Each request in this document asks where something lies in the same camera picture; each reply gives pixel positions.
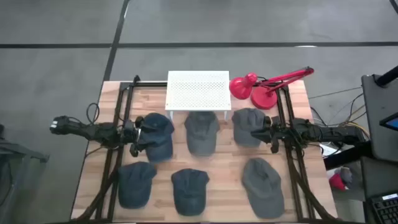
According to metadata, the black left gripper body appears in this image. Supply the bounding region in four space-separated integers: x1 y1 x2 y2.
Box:
123 116 144 158

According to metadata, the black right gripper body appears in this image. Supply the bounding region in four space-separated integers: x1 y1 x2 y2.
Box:
264 115 285 154

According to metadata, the navy blue baseball cap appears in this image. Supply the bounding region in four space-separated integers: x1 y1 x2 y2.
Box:
170 168 211 217
138 112 175 163
117 161 158 210

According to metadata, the grey baseball cap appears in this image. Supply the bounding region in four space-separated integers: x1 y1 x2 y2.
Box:
183 111 221 157
231 108 267 148
241 157 285 220

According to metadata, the red desk lamp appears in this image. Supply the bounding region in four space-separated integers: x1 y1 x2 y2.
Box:
229 66 315 110

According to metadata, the white paper sheet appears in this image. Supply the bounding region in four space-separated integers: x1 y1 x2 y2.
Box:
319 142 341 156

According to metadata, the white perforated metal shelf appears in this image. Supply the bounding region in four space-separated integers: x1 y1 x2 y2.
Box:
164 70 233 122

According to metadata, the black desk beam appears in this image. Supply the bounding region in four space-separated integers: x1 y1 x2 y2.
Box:
323 141 373 170

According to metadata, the red fabric item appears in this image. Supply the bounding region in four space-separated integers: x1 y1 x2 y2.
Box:
328 173 348 192

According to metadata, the grey fabric item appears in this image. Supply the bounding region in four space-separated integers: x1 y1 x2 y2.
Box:
340 167 354 184

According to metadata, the grey metal stand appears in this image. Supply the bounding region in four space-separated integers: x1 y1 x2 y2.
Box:
0 123 50 224

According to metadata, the dark grey desk top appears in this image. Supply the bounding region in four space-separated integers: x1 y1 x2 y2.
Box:
361 73 398 163

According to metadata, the dark grey cabinet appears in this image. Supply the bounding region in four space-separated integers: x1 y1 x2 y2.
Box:
360 156 398 200

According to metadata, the blue lit screen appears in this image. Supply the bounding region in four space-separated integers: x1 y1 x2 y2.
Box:
379 111 398 131

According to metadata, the black pole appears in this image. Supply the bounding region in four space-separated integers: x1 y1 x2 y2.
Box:
374 65 398 87

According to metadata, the black keyboard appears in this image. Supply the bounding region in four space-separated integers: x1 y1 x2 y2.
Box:
369 192 398 224

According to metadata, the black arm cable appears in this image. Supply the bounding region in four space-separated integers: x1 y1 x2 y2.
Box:
86 102 101 126

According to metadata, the thin grey floor cable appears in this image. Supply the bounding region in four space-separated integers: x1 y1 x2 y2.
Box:
307 86 363 100

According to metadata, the yellow cable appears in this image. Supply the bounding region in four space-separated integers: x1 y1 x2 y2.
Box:
341 104 371 138

